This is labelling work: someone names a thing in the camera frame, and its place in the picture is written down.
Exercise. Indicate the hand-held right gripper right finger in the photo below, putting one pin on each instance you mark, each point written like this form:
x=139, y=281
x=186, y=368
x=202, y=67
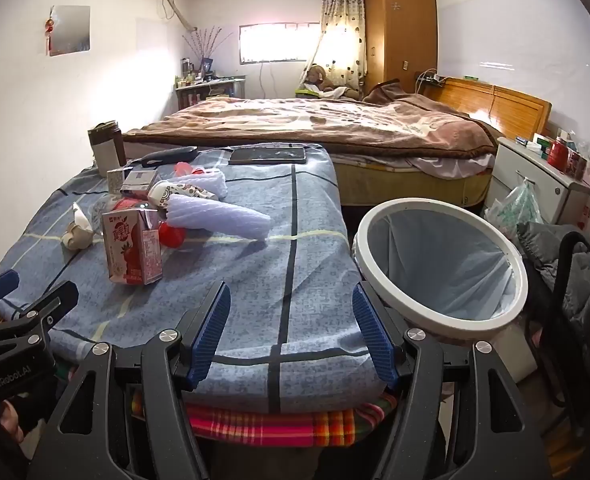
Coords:
x=375, y=332

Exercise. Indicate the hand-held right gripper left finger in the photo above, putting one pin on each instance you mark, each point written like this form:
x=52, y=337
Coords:
x=209, y=332

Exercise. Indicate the white tissue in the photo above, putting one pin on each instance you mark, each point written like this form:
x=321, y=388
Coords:
x=77, y=230

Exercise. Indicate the pink milk carton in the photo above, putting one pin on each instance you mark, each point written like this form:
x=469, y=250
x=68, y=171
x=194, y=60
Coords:
x=130, y=245

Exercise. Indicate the white round trash bin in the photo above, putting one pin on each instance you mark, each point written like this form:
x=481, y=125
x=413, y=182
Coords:
x=475, y=330

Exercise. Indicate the white foam net sleeve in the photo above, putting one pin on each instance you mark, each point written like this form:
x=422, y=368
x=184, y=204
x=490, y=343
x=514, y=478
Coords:
x=220, y=217
x=202, y=184

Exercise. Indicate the silver cigarette box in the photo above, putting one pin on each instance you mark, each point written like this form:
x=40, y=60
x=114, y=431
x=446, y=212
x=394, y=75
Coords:
x=139, y=182

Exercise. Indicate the person's left hand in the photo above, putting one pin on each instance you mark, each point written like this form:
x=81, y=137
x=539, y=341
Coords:
x=11, y=420

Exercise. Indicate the light blue bin liner bag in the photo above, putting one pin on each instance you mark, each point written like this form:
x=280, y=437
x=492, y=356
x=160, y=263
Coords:
x=440, y=260

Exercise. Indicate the red plaid cloth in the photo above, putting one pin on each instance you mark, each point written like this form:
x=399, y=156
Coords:
x=285, y=422

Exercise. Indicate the bed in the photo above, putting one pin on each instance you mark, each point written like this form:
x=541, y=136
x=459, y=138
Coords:
x=405, y=185

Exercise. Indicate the brown and white thermos mug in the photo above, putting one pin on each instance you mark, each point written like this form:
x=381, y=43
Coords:
x=106, y=147

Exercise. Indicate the dark blue glasses case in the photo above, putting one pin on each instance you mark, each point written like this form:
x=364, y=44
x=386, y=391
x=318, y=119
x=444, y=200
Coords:
x=170, y=156

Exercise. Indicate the black smartphone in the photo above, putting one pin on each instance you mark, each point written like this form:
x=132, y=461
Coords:
x=267, y=155

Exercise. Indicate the green printed plastic bag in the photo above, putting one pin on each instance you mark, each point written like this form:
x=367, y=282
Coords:
x=517, y=210

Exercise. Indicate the grey padded jacket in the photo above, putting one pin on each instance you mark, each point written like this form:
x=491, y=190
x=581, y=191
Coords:
x=545, y=245

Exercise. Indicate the brown blanket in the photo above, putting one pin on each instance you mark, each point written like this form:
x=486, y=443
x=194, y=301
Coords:
x=325, y=122

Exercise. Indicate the white nightstand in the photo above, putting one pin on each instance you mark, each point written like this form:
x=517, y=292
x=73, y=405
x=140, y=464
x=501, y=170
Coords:
x=525, y=170

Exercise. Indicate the cluttered corner shelf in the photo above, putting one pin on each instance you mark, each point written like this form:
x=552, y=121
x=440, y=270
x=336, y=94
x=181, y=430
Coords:
x=210, y=87

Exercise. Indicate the green white medicine box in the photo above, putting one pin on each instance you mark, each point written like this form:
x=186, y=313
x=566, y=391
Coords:
x=542, y=142

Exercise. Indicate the red jar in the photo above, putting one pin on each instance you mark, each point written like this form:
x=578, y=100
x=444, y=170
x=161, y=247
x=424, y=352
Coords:
x=557, y=155

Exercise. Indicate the red knot ornament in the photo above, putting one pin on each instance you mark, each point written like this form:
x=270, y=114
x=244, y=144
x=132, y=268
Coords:
x=49, y=35

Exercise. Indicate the brown teddy bear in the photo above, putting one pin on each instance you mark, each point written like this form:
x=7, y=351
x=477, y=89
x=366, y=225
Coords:
x=320, y=80

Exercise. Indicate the power strip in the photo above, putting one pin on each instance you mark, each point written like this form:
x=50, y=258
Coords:
x=431, y=77

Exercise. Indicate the wooden headboard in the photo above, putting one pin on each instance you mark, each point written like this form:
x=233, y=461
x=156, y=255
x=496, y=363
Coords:
x=500, y=102

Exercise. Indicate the red box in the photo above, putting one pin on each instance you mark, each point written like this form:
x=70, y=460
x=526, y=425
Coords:
x=577, y=165

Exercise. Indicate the decorative dry branches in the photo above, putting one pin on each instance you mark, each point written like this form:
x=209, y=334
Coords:
x=205, y=45

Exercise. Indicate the window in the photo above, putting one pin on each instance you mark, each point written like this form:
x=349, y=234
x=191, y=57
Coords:
x=275, y=42

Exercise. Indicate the patterned curtain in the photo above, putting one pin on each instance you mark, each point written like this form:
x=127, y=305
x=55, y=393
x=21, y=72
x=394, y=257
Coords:
x=345, y=35

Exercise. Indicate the wooden wardrobe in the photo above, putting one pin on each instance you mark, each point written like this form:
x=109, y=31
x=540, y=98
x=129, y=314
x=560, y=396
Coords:
x=400, y=25

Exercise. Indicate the air conditioner pipe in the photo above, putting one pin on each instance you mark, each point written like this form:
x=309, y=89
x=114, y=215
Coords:
x=175, y=5

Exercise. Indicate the black metal chair frame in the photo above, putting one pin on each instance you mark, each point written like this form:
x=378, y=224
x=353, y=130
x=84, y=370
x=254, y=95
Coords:
x=565, y=260

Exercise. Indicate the silver wall panel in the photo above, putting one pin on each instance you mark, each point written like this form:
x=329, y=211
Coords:
x=72, y=30

